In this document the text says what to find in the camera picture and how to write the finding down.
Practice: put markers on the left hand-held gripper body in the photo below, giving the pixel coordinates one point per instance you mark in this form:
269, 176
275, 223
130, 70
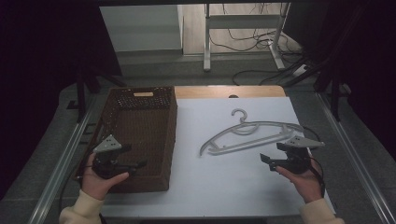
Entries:
107, 165

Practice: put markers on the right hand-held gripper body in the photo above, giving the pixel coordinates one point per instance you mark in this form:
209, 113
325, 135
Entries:
297, 161

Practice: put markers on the grey plastic clothes hanger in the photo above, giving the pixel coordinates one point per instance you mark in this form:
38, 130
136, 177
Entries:
249, 144

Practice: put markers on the brown woven basket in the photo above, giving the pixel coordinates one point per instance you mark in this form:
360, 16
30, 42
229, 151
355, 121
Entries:
143, 124

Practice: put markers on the person's left hand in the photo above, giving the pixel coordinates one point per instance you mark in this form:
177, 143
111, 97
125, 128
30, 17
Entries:
95, 185

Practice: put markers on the person's right hand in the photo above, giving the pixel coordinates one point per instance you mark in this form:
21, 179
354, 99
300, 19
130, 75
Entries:
306, 186

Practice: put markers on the black metal stand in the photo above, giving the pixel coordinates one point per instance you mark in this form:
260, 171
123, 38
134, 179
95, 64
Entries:
334, 93
81, 93

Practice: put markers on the white power strip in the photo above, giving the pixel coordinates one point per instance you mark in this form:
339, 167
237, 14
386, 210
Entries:
299, 70

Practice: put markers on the white cabinet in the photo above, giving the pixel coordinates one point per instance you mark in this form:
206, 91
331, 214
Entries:
140, 28

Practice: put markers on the aluminium rail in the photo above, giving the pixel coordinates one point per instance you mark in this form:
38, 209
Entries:
59, 168
358, 161

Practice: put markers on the white metal desk frame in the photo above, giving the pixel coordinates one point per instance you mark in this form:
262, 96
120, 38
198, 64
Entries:
243, 21

